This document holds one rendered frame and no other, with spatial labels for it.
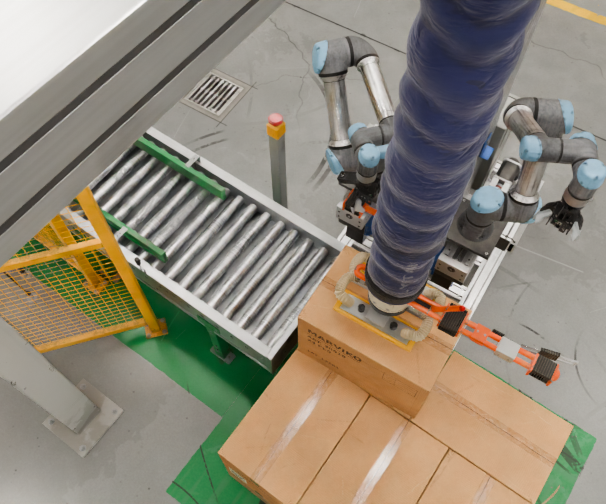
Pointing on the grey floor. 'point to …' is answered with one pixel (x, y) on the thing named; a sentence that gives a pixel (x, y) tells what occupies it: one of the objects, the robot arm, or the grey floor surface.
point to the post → (278, 163)
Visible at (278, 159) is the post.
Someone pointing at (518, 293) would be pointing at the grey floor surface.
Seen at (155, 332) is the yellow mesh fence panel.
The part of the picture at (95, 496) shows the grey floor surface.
